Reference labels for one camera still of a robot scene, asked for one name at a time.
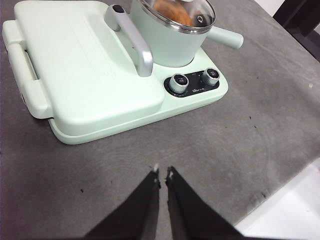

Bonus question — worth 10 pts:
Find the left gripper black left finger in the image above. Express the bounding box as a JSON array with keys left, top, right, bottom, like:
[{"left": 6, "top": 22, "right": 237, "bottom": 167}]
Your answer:
[{"left": 83, "top": 163, "right": 161, "bottom": 240}]

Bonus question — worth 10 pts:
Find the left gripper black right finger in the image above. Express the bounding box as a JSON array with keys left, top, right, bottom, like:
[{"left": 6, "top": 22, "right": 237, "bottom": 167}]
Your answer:
[{"left": 164, "top": 166, "right": 247, "bottom": 240}]

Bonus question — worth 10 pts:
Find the glass lid with green knob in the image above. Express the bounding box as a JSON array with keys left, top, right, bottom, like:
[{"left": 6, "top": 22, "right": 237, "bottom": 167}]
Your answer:
[{"left": 136, "top": 0, "right": 216, "bottom": 35}]

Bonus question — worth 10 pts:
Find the brown potato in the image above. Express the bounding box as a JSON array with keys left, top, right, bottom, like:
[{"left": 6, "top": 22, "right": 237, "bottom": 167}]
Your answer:
[{"left": 152, "top": 0, "right": 194, "bottom": 27}]

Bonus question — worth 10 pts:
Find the mint green breakfast machine base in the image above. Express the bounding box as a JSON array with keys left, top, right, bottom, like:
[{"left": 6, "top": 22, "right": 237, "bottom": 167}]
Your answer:
[{"left": 1, "top": 19, "right": 230, "bottom": 146}]

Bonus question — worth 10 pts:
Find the silver control knob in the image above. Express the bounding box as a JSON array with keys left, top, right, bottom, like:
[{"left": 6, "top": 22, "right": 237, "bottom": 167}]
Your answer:
[
  {"left": 201, "top": 67, "right": 221, "bottom": 86},
  {"left": 167, "top": 73, "right": 190, "bottom": 95}
]

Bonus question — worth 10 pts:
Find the green griddle cover, silver handle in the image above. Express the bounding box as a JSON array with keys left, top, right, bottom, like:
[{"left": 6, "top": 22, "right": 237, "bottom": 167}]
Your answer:
[{"left": 13, "top": 0, "right": 166, "bottom": 128}]

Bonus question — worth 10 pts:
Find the mint green handled steamer pot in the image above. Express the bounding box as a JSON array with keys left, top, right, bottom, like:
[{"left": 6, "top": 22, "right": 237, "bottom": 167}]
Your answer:
[{"left": 129, "top": 0, "right": 245, "bottom": 68}]

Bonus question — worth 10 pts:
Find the black metal frame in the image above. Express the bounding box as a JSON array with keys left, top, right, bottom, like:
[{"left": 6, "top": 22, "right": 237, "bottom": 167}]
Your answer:
[{"left": 272, "top": 0, "right": 320, "bottom": 68}]

